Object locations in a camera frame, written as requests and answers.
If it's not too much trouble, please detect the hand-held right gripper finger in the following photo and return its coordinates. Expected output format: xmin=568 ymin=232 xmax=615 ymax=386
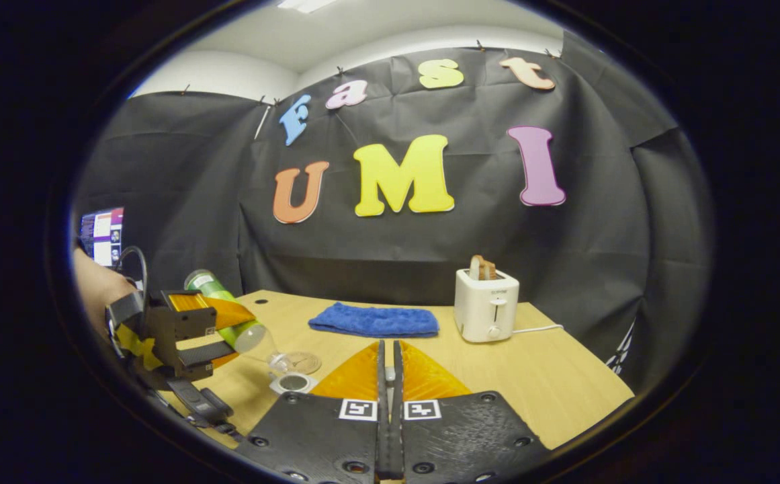
xmin=393 ymin=339 xmax=552 ymax=481
xmin=239 ymin=339 xmax=390 ymax=481

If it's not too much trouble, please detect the green label water bottle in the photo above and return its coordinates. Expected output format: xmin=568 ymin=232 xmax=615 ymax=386
xmin=183 ymin=269 xmax=296 ymax=374

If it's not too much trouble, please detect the white teacup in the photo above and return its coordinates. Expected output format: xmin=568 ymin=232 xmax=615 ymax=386
xmin=269 ymin=372 xmax=318 ymax=395

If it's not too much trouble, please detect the round brown coaster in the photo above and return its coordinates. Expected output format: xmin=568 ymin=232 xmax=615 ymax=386
xmin=282 ymin=351 xmax=322 ymax=375

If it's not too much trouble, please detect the blue towel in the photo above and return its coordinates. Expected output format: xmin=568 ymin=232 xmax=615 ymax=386
xmin=308 ymin=302 xmax=440 ymax=338

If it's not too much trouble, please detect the black backdrop cloth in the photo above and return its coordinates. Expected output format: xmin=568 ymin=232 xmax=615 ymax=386
xmin=74 ymin=30 xmax=713 ymax=391

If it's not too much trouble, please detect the computer monitor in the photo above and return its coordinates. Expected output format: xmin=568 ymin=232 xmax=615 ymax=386
xmin=81 ymin=207 xmax=125 ymax=268

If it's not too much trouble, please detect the white toaster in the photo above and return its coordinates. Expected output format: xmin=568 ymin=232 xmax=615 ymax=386
xmin=454 ymin=268 xmax=520 ymax=344

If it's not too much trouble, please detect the ceiling light panel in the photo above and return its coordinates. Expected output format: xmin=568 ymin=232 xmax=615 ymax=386
xmin=275 ymin=0 xmax=337 ymax=13

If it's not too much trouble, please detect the black cable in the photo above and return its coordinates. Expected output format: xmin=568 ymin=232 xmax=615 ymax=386
xmin=116 ymin=245 xmax=148 ymax=296

